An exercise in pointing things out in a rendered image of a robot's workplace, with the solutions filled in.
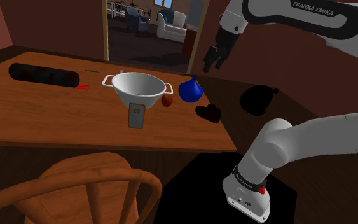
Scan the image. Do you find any red apple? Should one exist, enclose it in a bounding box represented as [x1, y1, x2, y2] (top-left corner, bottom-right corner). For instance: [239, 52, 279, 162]
[161, 94, 174, 108]

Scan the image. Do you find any blue round vase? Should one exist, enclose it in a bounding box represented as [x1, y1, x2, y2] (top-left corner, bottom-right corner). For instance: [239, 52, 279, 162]
[177, 74, 204, 104]

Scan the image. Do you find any blue armchair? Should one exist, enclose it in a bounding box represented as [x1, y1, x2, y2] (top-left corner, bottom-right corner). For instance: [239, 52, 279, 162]
[123, 6, 150, 32]

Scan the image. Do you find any window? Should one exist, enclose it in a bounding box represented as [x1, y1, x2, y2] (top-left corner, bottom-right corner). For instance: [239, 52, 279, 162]
[154, 0, 173, 9]

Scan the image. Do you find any brown wooden chair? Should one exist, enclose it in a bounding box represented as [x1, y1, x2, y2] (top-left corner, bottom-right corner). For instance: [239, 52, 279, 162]
[0, 151, 163, 224]

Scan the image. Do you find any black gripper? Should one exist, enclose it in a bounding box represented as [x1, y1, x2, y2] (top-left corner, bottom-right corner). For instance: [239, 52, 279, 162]
[202, 25, 240, 74]

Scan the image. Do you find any white colander bowl with handles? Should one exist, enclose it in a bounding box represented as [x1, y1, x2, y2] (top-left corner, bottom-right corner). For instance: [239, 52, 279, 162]
[102, 71, 174, 109]

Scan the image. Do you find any black robot stand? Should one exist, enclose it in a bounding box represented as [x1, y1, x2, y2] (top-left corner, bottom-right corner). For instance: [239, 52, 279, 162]
[153, 151, 298, 224]

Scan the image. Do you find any grey phone with gold rim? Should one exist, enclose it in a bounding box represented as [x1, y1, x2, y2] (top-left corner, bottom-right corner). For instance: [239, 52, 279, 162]
[127, 102, 146, 129]

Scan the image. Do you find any white armchair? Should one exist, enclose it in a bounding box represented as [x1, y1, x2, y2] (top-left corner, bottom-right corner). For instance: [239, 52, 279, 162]
[156, 8, 188, 43]

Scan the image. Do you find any brown wooden table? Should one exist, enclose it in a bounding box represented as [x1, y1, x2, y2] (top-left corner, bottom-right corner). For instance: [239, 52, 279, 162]
[0, 51, 238, 153]

